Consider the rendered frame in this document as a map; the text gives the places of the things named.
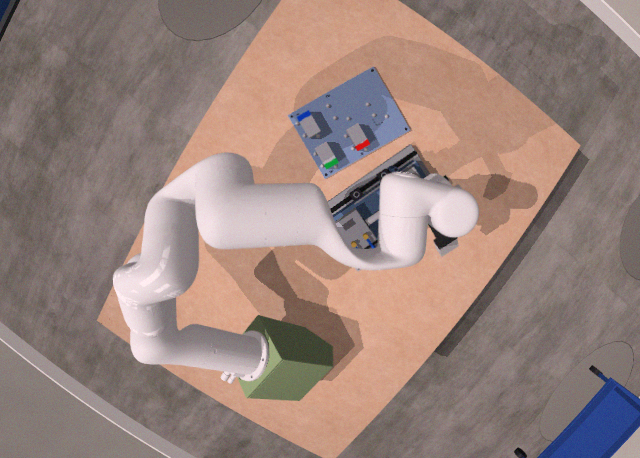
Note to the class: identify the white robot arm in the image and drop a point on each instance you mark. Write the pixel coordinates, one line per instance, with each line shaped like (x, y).
(234, 213)

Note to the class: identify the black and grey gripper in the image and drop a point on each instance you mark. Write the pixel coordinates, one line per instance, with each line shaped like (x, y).
(438, 178)

